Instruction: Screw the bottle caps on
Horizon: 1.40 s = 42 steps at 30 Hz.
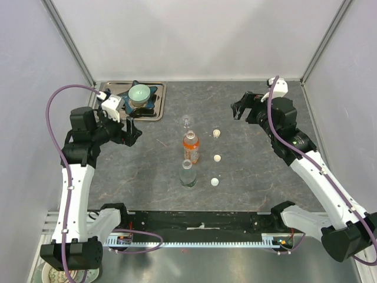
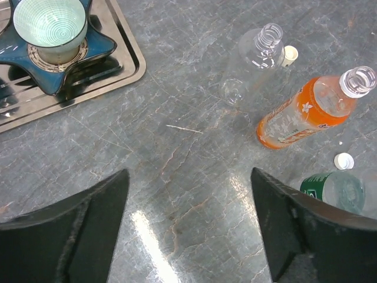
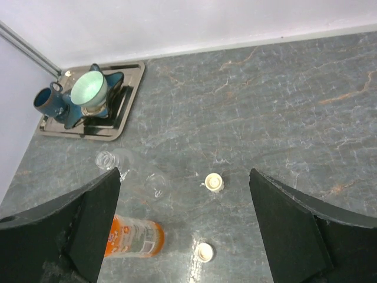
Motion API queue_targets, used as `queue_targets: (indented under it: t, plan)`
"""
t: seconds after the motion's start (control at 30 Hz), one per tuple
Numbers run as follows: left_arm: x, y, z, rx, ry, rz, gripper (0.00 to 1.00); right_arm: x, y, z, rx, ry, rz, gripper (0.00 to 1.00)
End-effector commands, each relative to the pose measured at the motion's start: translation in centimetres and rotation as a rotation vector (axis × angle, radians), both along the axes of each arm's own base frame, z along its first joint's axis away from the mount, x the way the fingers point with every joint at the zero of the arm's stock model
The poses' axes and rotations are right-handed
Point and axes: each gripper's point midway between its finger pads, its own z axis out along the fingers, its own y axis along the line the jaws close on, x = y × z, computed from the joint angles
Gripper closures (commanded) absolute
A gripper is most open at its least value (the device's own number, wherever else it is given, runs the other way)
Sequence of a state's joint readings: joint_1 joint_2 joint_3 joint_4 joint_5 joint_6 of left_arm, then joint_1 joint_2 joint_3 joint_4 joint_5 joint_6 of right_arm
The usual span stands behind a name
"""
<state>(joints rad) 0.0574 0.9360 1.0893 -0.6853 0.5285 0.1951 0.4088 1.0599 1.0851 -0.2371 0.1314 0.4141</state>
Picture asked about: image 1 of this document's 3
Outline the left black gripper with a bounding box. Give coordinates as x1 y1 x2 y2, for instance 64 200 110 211
91 107 142 147

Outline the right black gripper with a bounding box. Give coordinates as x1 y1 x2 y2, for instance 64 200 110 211
232 91 279 140

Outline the clear green-label water bottle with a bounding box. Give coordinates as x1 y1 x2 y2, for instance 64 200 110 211
179 159 197 187

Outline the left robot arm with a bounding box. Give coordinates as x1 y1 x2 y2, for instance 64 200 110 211
40 107 142 271

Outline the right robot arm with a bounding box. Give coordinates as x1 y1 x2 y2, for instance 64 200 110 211
231 92 376 262

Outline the white ribbed bottle cap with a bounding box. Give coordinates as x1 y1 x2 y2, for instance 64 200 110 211
213 129 221 139

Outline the small clear empty bottle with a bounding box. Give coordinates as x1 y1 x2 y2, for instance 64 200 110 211
179 114 194 130

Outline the cream bottle cap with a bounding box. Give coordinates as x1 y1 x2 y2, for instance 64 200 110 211
213 154 221 162

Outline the orange drink bottle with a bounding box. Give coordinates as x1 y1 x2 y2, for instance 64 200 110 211
183 130 200 164

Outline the steel tray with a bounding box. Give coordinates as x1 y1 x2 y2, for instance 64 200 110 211
99 81 166 121

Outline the blue star-shaped dish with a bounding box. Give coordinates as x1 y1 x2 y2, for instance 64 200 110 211
118 80 157 115

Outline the pale green bowl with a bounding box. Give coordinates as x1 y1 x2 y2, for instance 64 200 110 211
128 84 151 106

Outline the patterned ceramic bowl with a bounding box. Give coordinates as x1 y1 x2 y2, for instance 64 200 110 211
41 263 84 283

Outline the green square plate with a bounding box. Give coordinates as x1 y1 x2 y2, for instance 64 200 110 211
31 263 100 283

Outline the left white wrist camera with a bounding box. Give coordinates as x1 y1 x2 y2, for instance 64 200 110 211
97 91 124 123

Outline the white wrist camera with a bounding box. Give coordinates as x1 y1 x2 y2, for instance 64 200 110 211
97 91 124 123
261 77 288 102

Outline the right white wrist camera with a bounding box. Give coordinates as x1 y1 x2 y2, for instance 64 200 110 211
261 77 288 102

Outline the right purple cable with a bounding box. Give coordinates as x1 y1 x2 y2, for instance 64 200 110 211
266 75 377 266

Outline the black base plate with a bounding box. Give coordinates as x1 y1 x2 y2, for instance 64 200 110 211
116 210 292 237

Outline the slotted cable duct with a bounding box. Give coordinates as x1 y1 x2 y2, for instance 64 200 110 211
104 231 292 248

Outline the right aluminium frame post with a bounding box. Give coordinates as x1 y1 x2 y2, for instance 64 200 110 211
300 0 354 87

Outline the aluminium frame post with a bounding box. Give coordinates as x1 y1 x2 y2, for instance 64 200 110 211
300 0 354 87
41 0 96 86

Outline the left aluminium frame post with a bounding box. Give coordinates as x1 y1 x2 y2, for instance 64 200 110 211
41 0 96 86

